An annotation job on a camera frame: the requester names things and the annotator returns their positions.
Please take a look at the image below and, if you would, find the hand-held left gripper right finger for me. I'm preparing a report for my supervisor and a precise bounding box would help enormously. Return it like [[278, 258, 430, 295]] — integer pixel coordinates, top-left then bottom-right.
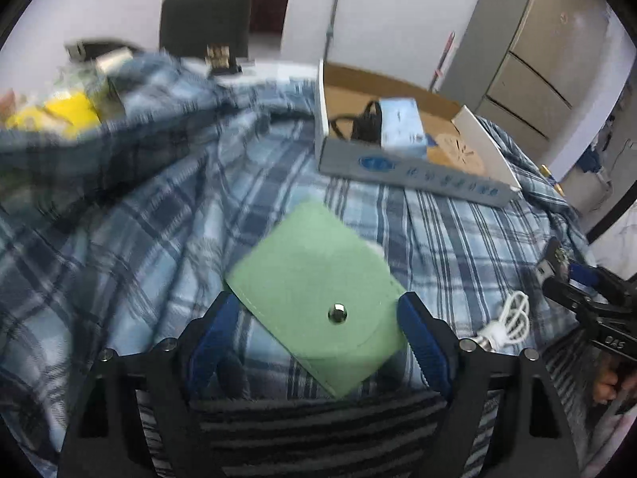
[[397, 291, 580, 478]]

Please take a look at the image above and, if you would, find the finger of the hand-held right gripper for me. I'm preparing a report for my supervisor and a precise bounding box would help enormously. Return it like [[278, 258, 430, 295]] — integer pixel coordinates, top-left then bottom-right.
[[569, 265, 637, 304], [541, 278, 598, 312]]

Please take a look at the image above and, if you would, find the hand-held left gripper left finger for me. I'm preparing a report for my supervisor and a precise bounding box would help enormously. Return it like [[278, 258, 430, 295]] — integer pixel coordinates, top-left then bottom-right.
[[57, 291, 244, 478]]

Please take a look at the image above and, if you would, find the small black printed box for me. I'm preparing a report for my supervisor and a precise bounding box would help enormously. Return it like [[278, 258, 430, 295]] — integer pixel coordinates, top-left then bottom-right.
[[535, 236, 568, 280]]

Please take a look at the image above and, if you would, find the white cable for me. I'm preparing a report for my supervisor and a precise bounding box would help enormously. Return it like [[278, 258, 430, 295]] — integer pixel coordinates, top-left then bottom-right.
[[475, 290, 531, 352]]

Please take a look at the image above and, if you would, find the green felt pouch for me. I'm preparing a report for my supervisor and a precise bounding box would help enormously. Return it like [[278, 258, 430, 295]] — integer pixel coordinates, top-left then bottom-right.
[[225, 199, 409, 399]]

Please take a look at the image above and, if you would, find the round beige disc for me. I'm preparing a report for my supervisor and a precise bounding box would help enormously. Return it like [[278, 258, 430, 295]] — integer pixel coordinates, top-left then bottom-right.
[[425, 132, 486, 176]]

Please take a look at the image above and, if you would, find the blue tissue pack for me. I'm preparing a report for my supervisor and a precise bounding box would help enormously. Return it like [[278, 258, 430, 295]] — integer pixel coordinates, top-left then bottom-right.
[[375, 97, 429, 160]]

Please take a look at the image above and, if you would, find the black cable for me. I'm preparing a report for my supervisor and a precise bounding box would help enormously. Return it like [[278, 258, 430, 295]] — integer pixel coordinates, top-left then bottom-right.
[[331, 101, 384, 147]]

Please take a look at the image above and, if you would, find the cardboard box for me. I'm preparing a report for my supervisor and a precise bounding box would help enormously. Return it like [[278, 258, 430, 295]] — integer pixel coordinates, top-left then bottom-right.
[[315, 60, 522, 207]]

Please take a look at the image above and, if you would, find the person's right hand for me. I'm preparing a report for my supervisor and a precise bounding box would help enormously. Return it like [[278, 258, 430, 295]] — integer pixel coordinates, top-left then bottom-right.
[[592, 358, 629, 406]]

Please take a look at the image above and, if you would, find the gold foil packet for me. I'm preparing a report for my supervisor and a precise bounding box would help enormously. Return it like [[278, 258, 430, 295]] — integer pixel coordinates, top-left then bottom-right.
[[540, 163, 565, 195]]

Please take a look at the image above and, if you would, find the blue hanging cloth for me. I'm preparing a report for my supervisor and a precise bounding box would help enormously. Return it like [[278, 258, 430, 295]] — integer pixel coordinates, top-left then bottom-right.
[[580, 142, 610, 172]]

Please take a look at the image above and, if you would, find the blue plaid cloth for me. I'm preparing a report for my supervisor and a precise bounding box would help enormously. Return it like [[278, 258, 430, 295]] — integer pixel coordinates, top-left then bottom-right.
[[0, 52, 593, 478]]

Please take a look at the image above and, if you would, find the gold refrigerator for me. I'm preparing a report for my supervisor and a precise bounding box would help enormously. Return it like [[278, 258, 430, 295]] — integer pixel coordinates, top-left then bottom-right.
[[430, 0, 623, 180]]

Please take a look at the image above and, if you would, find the yellow plastic bag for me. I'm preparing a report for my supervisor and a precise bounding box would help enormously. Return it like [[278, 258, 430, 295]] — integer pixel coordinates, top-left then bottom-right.
[[5, 92, 103, 137]]

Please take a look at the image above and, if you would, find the cream small box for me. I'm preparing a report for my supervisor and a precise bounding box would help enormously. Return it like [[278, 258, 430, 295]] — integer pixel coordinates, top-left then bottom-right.
[[94, 47, 133, 73]]

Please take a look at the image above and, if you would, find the dark grey bag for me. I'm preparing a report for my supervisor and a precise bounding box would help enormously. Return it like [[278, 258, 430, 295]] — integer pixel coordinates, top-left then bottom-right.
[[64, 37, 145, 61]]

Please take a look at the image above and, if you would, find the dark grey chair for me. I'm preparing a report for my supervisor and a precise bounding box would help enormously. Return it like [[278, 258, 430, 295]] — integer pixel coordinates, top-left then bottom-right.
[[159, 0, 252, 61]]

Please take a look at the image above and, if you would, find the pink handled broom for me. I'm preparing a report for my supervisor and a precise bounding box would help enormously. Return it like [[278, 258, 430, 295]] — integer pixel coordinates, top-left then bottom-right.
[[432, 31, 456, 91]]

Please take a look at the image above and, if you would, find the grey mop handle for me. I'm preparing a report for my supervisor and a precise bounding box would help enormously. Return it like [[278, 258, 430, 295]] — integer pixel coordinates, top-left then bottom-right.
[[326, 0, 348, 58]]

